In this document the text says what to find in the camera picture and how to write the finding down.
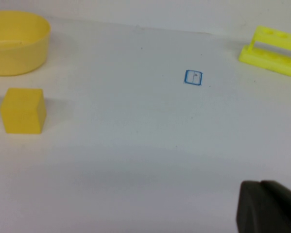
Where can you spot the yellow cube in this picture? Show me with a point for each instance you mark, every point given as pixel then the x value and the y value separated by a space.
pixel 20 114

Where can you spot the yellow plastic bowl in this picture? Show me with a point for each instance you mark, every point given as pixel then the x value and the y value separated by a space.
pixel 16 58

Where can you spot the blue square table mark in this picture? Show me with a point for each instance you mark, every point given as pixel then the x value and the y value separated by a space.
pixel 186 77

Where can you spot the yellow plastic tube rack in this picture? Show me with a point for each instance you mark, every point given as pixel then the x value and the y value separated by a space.
pixel 269 64

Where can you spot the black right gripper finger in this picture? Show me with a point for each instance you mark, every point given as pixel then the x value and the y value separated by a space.
pixel 269 208

